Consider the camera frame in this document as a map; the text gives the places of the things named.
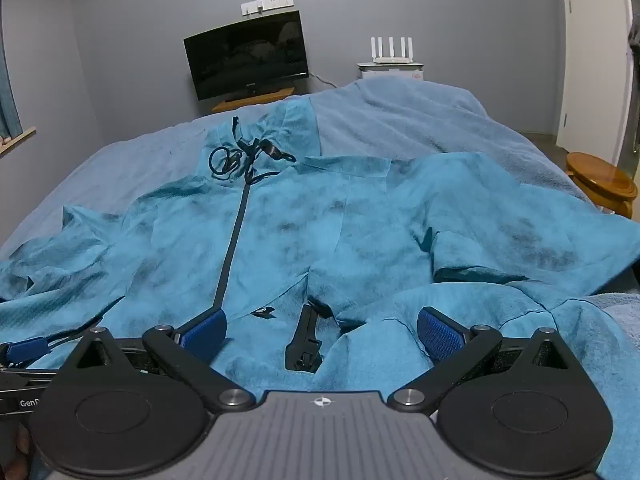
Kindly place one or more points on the round wooden stool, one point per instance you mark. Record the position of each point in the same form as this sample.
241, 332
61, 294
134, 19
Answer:
597, 180

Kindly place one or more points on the white box under router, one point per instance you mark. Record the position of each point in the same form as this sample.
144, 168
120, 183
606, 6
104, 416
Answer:
390, 72

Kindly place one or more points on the blue curtain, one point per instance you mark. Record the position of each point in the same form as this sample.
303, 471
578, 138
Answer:
7, 90

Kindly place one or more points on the teal zip jacket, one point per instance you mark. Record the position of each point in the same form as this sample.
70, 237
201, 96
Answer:
300, 220

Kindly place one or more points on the black flat monitor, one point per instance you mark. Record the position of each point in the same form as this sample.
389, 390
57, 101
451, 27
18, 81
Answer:
245, 55

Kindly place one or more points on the white router with antennas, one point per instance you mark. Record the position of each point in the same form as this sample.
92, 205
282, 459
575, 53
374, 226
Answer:
392, 55

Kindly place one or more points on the dark hanging cloth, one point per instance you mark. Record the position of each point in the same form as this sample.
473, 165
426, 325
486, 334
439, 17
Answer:
635, 42

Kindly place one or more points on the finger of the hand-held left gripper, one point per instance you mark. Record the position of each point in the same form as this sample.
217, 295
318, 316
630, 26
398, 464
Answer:
27, 348

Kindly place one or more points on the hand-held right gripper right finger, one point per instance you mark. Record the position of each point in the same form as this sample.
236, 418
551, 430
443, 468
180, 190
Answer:
440, 332

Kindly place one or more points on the white wall outlet strip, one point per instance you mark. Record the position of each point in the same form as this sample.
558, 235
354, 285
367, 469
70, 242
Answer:
267, 3

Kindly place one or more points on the blue blanket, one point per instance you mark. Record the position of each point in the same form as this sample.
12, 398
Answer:
400, 110

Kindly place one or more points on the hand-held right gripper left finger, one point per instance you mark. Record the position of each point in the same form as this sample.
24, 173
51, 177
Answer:
205, 331

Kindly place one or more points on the wooden monitor stand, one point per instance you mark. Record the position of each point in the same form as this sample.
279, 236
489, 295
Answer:
250, 98

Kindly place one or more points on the white door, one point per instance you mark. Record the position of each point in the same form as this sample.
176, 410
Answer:
590, 60

